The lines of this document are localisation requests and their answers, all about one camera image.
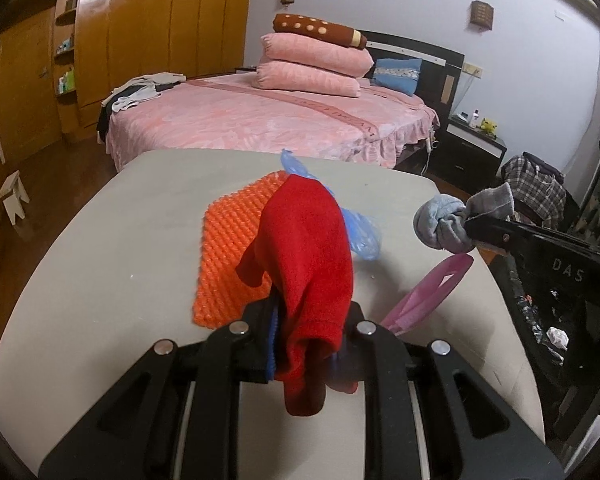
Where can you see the wooden wardrobe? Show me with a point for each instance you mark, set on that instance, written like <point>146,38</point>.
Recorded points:
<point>145,20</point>

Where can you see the grey sock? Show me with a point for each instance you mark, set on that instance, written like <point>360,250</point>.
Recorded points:
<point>442,220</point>

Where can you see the blue plastic bag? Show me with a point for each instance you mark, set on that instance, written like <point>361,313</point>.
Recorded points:
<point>362,235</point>

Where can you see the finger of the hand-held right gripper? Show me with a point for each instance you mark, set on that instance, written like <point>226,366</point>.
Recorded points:
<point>500,235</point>

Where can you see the dark wooden headboard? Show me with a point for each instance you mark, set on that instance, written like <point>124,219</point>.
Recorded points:
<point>437,67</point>

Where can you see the plaid bag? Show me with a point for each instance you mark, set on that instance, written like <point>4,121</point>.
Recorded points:
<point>535,190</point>

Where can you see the trash bin with black bag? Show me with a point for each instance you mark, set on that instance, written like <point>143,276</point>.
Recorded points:
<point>530,325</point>

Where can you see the pink pillow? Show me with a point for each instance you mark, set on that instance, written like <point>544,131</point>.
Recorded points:
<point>305,80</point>
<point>320,57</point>

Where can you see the large wooden wall lamp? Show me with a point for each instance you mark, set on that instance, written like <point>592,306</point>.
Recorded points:
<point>481,14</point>

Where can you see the pile of clothes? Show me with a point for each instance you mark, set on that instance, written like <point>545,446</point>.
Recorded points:
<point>140,90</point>

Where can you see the white wall switch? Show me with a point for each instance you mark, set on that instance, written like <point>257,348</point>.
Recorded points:
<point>562,14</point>

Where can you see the bed with pink bedspread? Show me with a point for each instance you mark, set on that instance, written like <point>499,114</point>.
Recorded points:
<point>260,120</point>

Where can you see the white wooden stool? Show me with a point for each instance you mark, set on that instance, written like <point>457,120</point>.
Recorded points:
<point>14,195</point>

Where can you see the orange knobbly mat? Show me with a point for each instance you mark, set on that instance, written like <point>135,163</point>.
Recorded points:
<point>230,250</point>

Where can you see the dark nightstand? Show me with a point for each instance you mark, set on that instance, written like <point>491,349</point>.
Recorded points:
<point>472,152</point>

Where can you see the red cloth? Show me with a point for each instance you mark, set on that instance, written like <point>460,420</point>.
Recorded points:
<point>300,260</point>

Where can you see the yellow plush toy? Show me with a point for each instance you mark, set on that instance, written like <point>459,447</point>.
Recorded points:
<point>489,126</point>

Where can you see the wall socket plate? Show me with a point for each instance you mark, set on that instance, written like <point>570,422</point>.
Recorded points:
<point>472,69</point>

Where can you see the blue cushion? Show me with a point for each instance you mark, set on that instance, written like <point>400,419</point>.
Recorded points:
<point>397,76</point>

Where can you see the pink plastic bag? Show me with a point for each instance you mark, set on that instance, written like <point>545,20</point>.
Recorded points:
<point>430,290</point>

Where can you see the crumpled white paper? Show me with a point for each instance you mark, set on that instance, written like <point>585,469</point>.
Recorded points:
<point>557,336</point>

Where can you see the white bottle with dark cap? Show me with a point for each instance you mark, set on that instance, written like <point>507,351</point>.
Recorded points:
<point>475,120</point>

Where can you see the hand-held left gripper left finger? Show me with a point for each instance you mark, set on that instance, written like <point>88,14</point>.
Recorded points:
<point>252,355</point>

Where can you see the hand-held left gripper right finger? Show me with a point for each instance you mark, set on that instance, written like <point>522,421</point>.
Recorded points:
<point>375,355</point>

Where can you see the brown dotted bolster pillow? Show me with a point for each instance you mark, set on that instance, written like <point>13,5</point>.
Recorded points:
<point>315,30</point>

